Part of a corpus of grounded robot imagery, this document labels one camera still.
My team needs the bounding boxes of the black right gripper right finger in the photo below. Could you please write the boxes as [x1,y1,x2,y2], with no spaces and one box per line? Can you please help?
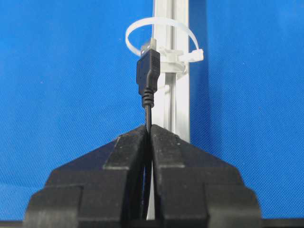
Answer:
[151,125,261,228]

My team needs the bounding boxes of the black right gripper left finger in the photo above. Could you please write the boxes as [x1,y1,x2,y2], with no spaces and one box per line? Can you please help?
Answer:
[23,126,146,228]

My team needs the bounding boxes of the black USB cable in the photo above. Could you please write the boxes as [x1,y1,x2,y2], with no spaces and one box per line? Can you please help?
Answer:
[135,38,161,221]

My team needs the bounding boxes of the white zip tie loop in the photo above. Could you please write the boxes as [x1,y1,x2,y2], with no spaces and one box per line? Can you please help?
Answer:
[125,17,204,62]

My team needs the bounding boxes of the blue cloth board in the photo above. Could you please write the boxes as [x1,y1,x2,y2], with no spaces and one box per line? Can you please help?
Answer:
[0,0,304,220]

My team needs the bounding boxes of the aluminium extrusion rail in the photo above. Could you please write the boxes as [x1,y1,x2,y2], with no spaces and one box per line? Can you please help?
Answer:
[144,0,192,220]

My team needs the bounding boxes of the white zip tie mount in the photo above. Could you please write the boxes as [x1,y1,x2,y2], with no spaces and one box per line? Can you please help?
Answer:
[159,47,186,74]

